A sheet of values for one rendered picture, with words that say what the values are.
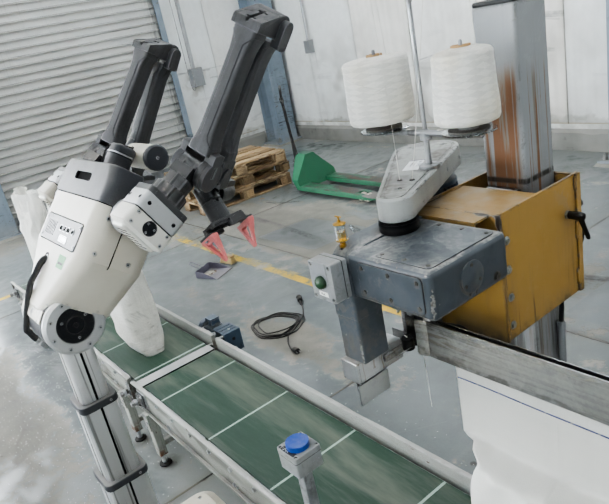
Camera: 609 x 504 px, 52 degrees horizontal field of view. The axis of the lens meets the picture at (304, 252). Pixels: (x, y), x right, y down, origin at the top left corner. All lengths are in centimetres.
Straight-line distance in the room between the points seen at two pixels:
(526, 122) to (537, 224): 24
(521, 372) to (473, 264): 25
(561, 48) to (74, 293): 594
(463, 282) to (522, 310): 34
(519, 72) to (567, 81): 544
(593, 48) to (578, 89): 41
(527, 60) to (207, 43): 845
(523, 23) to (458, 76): 25
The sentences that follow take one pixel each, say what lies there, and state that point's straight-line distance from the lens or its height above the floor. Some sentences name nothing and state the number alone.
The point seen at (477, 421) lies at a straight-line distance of 153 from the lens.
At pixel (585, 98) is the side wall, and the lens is 690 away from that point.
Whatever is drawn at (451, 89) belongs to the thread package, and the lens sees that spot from 135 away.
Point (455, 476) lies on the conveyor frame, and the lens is 212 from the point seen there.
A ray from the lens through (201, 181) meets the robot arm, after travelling 149.
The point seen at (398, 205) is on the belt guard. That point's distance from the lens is 133.
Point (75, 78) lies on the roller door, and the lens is 890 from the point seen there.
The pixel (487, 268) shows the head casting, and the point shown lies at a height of 128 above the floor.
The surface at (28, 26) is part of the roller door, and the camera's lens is 880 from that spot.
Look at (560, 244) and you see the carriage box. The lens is 162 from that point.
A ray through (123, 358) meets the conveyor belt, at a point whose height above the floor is 38.
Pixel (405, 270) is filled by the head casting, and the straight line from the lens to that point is 119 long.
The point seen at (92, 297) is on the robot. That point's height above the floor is 126.
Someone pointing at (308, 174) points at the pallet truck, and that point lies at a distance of 699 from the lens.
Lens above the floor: 181
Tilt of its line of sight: 20 degrees down
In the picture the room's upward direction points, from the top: 12 degrees counter-clockwise
